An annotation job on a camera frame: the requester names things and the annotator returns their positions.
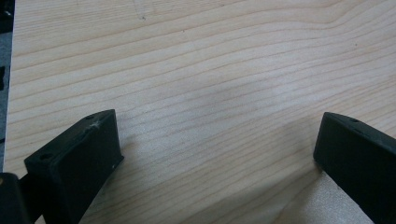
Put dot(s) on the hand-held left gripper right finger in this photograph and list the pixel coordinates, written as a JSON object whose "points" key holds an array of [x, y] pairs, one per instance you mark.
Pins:
{"points": [[358, 161]]}

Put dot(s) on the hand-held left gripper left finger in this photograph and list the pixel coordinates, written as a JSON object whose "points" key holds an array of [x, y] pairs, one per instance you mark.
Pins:
{"points": [[77, 168]]}

